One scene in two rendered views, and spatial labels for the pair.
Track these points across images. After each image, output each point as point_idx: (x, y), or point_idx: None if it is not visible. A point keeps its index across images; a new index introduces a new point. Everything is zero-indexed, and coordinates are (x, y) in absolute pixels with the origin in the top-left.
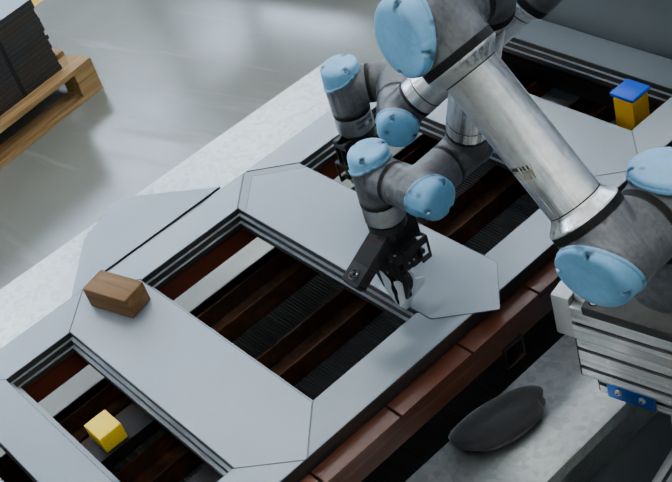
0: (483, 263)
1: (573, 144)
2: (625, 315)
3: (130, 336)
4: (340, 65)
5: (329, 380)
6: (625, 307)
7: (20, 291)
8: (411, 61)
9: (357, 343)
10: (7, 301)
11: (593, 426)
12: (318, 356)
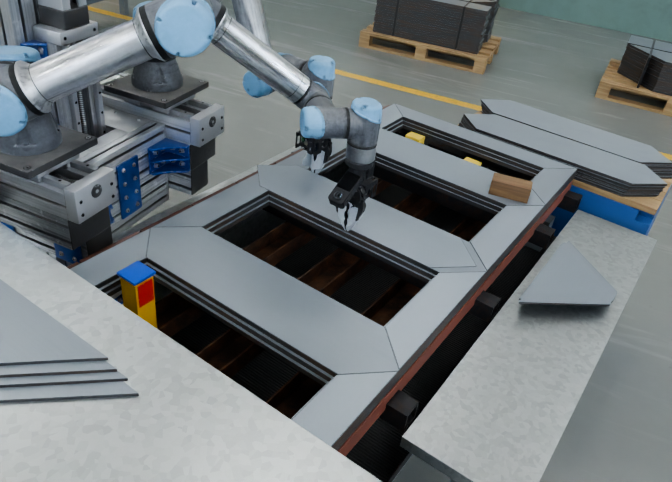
0: (268, 186)
1: (197, 252)
2: (188, 76)
3: (483, 177)
4: (364, 99)
5: (382, 273)
6: (187, 78)
7: (626, 259)
8: None
9: (371, 293)
10: (628, 254)
11: (214, 189)
12: None
